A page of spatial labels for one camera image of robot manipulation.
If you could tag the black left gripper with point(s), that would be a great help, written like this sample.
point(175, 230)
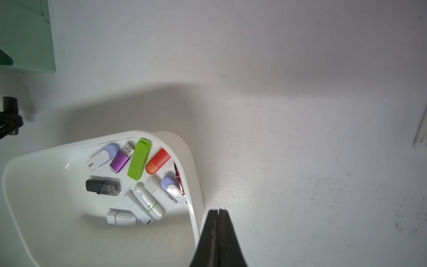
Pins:
point(11, 121)

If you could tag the white plastic storage box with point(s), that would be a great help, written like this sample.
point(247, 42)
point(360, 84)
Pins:
point(61, 224)

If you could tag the green desk file organizer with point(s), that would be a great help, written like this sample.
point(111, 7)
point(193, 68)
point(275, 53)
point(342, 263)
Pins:
point(26, 37)

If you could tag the red usb flash drive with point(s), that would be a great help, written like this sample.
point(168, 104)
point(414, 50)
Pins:
point(157, 161)

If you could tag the dark grey usb flash drive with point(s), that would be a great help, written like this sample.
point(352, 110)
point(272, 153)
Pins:
point(103, 187)

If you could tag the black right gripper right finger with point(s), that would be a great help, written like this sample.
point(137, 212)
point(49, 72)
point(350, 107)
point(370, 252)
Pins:
point(230, 254)

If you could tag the purple silver small usb drive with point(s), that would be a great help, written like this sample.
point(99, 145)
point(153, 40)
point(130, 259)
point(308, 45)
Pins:
point(122, 157)

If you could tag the black red swivel usb drive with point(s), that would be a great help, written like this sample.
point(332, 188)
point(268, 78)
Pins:
point(178, 178)

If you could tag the clear white usb flash drive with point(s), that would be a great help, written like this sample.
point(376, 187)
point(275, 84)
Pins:
point(148, 202)

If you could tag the green usb flash drive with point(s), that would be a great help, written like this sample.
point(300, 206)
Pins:
point(139, 159)

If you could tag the white blue usb flash drive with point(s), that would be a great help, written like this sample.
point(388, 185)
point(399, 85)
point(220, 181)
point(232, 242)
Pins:
point(172, 186)

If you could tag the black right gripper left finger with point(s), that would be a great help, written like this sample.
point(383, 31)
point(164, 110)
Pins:
point(207, 251)

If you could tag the white slim usb flash drive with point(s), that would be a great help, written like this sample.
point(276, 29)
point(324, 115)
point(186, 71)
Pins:
point(138, 210)

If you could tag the silver white swivel usb drive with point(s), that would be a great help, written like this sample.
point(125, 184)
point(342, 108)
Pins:
point(104, 156)

